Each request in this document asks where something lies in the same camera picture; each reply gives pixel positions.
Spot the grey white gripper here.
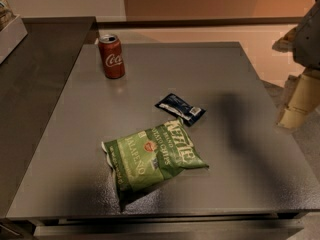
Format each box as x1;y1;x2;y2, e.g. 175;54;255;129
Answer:
272;0;320;130

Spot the red coke can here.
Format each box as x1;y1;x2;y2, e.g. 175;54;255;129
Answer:
98;34;125;79

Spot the small blue snack packet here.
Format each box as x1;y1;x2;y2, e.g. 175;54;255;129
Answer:
155;93;206;127

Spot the green jalapeno chips bag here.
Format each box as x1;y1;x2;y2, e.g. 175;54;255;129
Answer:
102;118;208;200

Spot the dark side counter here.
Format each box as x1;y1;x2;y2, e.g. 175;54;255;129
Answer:
0;16;98;219

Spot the white box on counter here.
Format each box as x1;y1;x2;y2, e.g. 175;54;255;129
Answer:
0;16;28;64

